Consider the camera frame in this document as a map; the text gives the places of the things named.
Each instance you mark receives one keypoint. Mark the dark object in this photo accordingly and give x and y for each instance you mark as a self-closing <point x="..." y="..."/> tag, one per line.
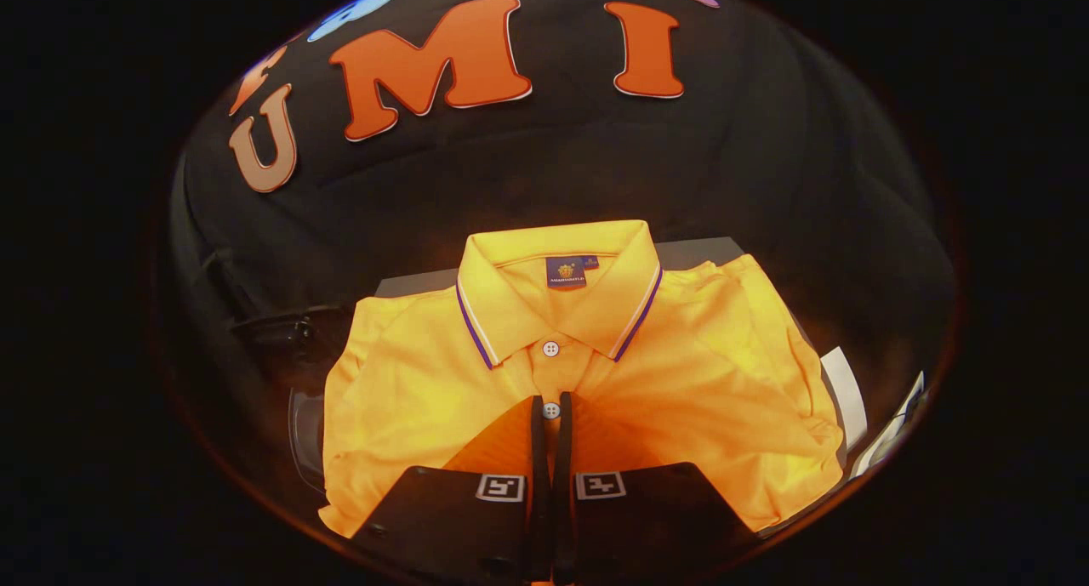
<point x="289" y="329"/>

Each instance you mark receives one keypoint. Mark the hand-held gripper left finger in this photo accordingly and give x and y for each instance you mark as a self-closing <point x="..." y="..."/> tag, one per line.
<point x="442" y="518"/>

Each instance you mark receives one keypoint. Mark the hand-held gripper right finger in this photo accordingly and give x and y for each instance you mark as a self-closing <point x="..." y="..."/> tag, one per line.
<point x="664" y="518"/>

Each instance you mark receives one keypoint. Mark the white sheet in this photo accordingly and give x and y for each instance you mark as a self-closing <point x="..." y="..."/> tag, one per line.
<point x="846" y="399"/>

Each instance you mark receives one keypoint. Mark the yellow polo shirt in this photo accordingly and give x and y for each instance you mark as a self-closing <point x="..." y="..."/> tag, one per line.
<point x="681" y="356"/>

